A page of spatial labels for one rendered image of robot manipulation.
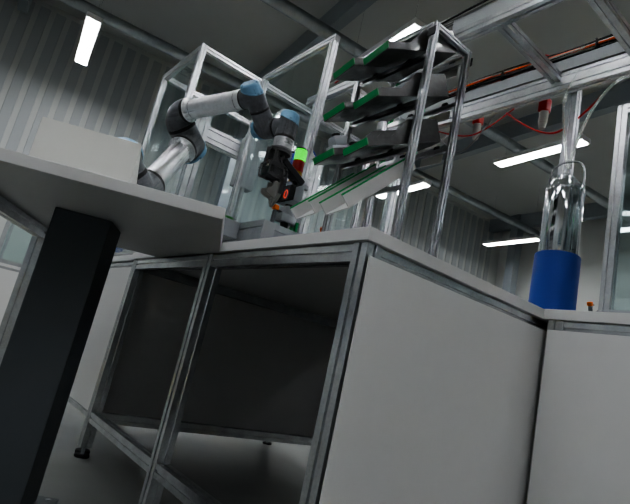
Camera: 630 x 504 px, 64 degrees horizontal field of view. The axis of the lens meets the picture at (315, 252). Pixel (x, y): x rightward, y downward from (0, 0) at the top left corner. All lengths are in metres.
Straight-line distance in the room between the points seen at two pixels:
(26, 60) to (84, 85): 0.94
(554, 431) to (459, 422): 0.33
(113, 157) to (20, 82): 8.70
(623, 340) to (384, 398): 0.69
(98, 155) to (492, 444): 1.35
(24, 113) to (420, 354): 9.37
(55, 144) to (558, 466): 1.64
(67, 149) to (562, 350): 1.52
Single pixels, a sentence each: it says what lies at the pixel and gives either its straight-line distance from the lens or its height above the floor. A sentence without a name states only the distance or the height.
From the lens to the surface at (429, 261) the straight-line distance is 1.21.
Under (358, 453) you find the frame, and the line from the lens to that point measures 1.10.
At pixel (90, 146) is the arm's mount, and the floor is 1.02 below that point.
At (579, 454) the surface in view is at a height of 0.49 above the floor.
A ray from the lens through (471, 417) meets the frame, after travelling 1.38.
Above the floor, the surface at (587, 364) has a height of 0.72.
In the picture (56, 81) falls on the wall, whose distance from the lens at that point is 10.36.
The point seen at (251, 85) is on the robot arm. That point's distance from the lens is 1.91.
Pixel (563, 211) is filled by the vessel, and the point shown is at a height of 1.28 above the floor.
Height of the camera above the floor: 0.55
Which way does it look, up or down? 12 degrees up
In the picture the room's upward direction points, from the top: 13 degrees clockwise
